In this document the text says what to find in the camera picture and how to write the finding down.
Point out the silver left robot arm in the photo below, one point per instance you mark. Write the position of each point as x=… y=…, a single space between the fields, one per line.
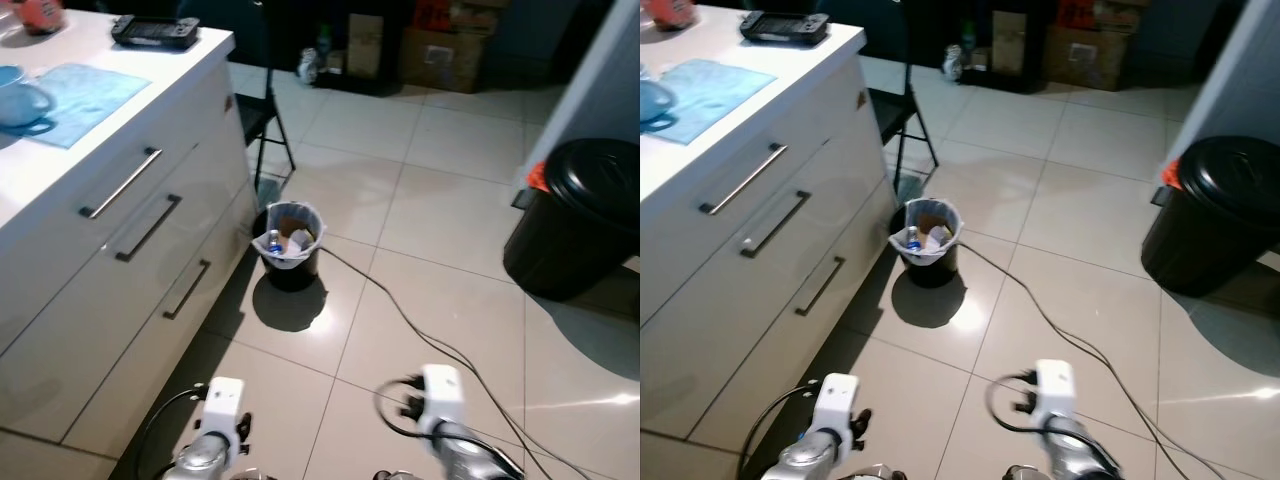
x=812 y=460
x=200 y=458

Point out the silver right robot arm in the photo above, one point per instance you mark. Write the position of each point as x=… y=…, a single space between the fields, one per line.
x=470 y=450
x=1080 y=450

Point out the white kitchen island cabinet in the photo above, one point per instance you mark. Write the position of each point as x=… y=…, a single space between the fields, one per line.
x=100 y=330
x=720 y=330

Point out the small bin with white liner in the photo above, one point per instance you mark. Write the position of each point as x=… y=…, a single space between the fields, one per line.
x=295 y=262
x=925 y=260

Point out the crumpled white paper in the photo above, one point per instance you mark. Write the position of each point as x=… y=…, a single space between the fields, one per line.
x=300 y=240
x=938 y=237

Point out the blue label plastic bottle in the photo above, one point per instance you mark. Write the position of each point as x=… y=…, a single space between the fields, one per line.
x=913 y=238
x=274 y=241

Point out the large black trash bin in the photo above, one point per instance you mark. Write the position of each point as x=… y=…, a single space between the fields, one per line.
x=1215 y=220
x=575 y=220

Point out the orange bag scrap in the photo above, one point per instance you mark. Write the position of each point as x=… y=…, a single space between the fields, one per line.
x=538 y=176
x=1171 y=175

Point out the black folding chair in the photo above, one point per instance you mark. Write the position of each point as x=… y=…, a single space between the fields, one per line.
x=893 y=110
x=255 y=115

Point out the brown cardboard box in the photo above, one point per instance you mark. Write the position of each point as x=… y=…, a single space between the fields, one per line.
x=1085 y=58
x=440 y=60

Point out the tall cardboard box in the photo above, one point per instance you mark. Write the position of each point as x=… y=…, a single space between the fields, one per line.
x=1008 y=42
x=365 y=45

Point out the light blue cloth mat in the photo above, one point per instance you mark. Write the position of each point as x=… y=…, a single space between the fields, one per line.
x=720 y=98
x=95 y=100

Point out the blue mug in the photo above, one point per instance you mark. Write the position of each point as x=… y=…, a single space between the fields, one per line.
x=655 y=105
x=18 y=102

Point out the black handheld game console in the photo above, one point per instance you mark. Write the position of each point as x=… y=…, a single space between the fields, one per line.
x=155 y=32
x=784 y=27

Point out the orange round object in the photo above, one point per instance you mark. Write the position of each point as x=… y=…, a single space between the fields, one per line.
x=40 y=15
x=672 y=12

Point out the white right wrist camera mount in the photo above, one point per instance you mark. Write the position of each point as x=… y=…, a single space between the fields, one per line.
x=443 y=395
x=1055 y=392

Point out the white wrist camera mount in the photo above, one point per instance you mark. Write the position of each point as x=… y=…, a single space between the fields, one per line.
x=835 y=400
x=443 y=395
x=1055 y=392
x=222 y=400

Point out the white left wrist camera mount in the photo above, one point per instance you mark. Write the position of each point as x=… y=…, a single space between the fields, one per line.
x=835 y=400
x=222 y=400

